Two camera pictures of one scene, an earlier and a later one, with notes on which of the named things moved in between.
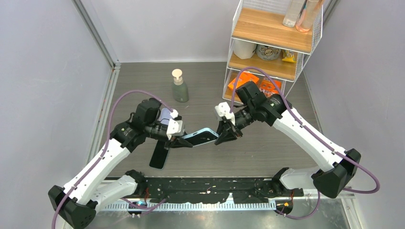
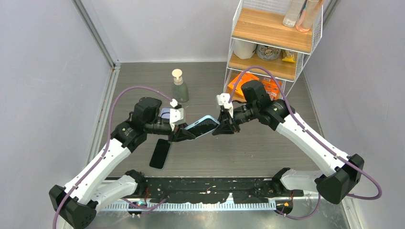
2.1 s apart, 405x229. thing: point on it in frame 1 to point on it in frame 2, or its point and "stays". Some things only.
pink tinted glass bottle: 311,10 stays
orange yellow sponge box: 243,78 stays
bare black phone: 160,155 stays
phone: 202,136 to 202,126
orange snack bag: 268,88 stays
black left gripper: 177,142 to 179,134
